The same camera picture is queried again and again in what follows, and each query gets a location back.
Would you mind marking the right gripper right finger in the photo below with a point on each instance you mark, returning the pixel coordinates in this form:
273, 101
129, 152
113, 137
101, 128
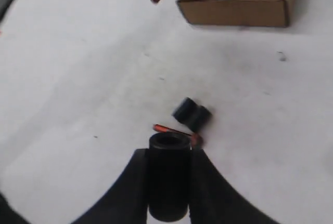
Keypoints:
216, 190

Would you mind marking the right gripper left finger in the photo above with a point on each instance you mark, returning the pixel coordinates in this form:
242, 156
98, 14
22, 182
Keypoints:
125, 187

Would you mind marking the black cylindrical sleeve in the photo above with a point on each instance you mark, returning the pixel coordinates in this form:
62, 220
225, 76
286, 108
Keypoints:
184, 110
169, 177
201, 118

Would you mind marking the cardboard box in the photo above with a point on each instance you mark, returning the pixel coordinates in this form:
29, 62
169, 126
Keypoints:
239, 3

